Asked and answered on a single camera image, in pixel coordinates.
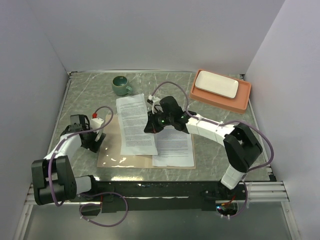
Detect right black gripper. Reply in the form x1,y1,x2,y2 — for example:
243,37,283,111
144,108,174,134

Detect single white printed sheet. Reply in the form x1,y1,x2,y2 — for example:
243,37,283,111
116,94,158,156

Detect beige cardboard folder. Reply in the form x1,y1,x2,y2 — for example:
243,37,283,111
97,116,196,170

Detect white printed paper sheets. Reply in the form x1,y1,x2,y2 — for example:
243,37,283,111
152,127,195,168

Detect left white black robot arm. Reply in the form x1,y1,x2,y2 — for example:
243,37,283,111
31,112,106,206

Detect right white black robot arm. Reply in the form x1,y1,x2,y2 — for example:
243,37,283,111
144,95,263,200

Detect teal ceramic mug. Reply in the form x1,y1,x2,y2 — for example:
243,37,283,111
112,76,133,96

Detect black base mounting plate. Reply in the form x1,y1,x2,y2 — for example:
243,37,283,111
73,181,246,213

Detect white rectangular plate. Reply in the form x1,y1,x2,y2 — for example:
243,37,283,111
195,70,239,99

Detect salmon rectangular tray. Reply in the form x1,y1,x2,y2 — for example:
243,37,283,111
189,69,252,114

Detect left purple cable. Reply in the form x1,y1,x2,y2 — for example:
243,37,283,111
47,106,129,228

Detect purple cable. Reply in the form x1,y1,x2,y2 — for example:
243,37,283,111
151,81,275,220
47,106,129,228

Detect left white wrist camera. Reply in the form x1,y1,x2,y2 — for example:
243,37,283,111
89,112,105,142

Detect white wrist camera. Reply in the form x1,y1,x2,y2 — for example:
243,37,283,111
147,94,161,114
89,112,105,142

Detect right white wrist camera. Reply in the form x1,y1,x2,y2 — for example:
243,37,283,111
147,94,161,114

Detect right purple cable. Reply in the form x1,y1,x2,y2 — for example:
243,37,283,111
151,81,275,220

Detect aluminium extrusion rail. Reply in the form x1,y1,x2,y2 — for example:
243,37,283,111
24,181,290,205

